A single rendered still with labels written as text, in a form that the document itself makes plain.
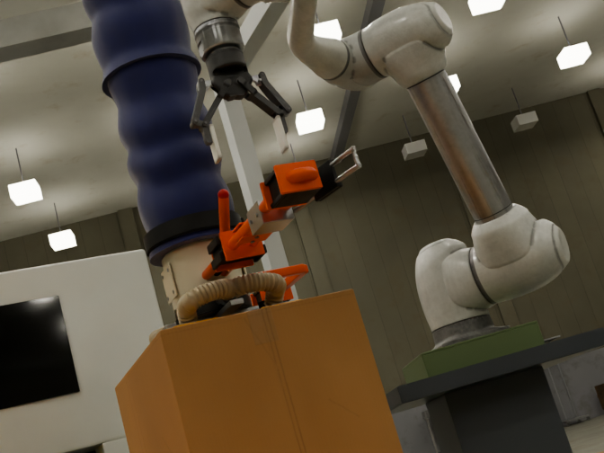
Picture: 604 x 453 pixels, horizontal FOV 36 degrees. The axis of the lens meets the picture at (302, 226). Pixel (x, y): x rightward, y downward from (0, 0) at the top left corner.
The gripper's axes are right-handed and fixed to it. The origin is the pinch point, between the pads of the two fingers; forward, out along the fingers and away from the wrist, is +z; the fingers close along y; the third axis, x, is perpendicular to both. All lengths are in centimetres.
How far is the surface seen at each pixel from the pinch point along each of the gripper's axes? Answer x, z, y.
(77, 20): -813, -505, -163
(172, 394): -13.0, 39.5, 22.8
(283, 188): 22.5, 15.8, 5.5
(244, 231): -2.2, 14.8, 4.8
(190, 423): -11, 46, 21
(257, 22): -289, -189, -143
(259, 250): -12.6, 16.2, -0.9
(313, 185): 22.4, 16.2, 0.3
